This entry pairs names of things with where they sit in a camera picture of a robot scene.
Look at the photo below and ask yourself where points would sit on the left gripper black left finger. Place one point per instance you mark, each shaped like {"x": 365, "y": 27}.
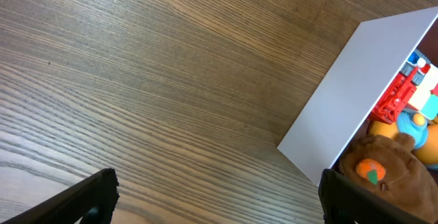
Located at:
{"x": 91, "y": 201}

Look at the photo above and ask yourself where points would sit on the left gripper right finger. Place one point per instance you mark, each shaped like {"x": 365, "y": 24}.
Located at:
{"x": 346, "y": 203}

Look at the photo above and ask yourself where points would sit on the brown plush capybara toy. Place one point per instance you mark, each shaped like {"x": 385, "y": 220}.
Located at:
{"x": 387, "y": 168}

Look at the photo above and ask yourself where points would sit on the white box pink interior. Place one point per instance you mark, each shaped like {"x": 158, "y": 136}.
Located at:
{"x": 359, "y": 76}

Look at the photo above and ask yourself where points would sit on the red toy truck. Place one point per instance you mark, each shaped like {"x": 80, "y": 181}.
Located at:
{"x": 401, "y": 89}

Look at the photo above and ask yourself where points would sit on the yellow duck toy blue hat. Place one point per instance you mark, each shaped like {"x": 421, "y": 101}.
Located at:
{"x": 419, "y": 128}

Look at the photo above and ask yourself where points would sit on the small colourful puzzle cube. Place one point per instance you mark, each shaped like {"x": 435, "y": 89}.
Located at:
{"x": 423, "y": 100}

